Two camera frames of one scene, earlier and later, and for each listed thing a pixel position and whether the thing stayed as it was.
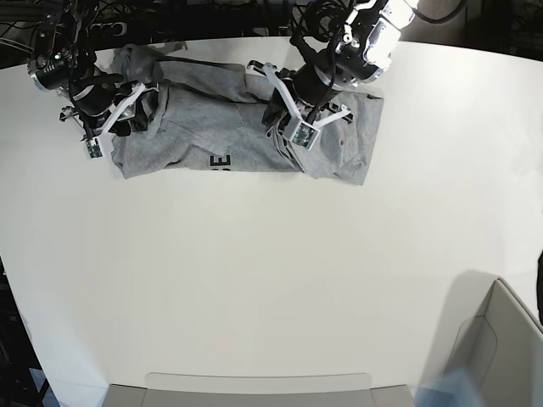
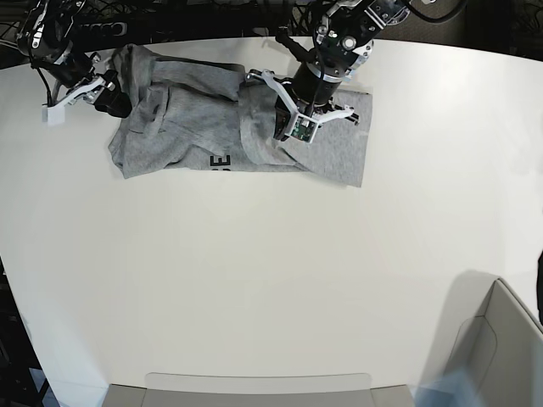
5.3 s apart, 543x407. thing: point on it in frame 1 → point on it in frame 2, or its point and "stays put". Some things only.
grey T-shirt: (208, 117) stays put
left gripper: (108, 121) → (84, 82)
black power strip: (112, 29) stays put
